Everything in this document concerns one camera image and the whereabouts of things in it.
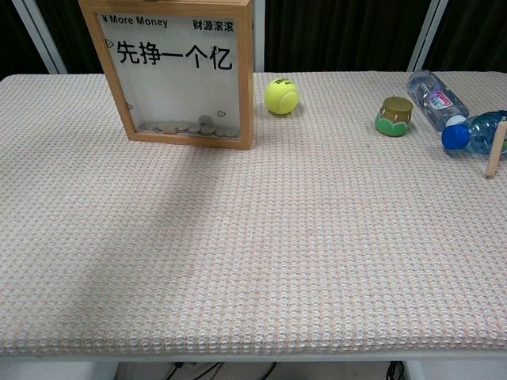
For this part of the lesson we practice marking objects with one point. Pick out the white upright frame post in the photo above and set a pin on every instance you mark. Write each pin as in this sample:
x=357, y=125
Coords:
x=259, y=35

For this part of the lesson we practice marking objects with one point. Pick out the silver coin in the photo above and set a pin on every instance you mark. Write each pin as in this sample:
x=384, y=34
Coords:
x=170, y=128
x=193, y=128
x=147, y=126
x=208, y=130
x=227, y=132
x=204, y=120

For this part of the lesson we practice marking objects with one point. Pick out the clear bottle with pink label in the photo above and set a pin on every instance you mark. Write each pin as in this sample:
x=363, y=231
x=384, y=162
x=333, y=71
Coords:
x=435, y=97

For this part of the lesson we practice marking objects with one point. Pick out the white table frame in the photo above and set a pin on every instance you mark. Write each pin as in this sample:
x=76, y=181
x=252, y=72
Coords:
x=253, y=357

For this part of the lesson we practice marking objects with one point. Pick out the white slanted frame post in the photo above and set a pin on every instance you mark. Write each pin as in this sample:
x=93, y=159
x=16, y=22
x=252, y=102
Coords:
x=45, y=37
x=428, y=35

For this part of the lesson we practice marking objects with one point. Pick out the yellow tennis ball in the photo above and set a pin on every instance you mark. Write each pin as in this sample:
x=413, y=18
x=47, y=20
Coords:
x=281, y=96

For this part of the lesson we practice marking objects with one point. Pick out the clear bottle with blue cap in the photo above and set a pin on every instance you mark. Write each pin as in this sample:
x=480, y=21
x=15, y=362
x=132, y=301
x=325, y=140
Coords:
x=481, y=130

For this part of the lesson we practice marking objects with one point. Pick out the thin wooden stick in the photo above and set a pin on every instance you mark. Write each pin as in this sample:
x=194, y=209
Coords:
x=496, y=148

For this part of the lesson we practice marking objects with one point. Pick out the wooden frame coin bank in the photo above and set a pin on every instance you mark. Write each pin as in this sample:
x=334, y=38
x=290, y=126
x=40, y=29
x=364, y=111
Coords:
x=115, y=103

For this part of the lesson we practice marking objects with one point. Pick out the black curtain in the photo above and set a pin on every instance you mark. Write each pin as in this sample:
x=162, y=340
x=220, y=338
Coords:
x=348, y=35

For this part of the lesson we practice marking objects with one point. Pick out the green and brown toy pot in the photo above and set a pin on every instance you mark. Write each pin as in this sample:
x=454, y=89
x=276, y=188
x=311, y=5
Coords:
x=393, y=116

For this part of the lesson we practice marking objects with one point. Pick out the pink white woven tablecloth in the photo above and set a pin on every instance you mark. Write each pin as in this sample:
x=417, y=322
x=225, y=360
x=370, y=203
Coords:
x=277, y=257

